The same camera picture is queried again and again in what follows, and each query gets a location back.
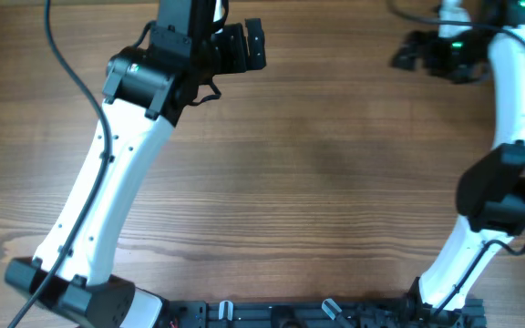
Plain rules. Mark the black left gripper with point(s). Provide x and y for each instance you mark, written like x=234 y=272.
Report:
x=235 y=37

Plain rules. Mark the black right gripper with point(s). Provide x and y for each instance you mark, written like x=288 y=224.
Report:
x=410 y=55

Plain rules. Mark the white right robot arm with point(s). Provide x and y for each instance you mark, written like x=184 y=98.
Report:
x=490 y=199

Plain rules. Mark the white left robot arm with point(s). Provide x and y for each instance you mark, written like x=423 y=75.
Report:
x=148 y=84

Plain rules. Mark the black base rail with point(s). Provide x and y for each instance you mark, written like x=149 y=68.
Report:
x=329 y=313

